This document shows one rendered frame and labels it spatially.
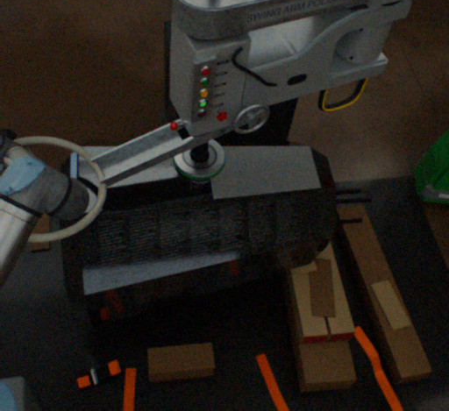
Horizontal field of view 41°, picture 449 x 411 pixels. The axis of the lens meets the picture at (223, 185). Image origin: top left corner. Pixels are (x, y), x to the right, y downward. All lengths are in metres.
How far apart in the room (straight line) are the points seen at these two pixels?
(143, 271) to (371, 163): 1.82
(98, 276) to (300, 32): 1.22
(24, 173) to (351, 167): 2.50
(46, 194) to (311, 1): 1.03
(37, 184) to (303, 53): 1.07
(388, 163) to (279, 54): 1.80
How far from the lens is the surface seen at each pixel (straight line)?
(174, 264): 2.48
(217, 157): 2.53
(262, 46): 2.21
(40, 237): 2.20
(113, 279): 2.48
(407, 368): 3.07
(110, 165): 2.40
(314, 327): 2.88
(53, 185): 1.61
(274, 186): 2.51
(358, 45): 2.39
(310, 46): 2.20
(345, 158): 3.77
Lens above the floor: 2.83
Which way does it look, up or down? 54 degrees down
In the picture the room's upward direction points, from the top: 9 degrees clockwise
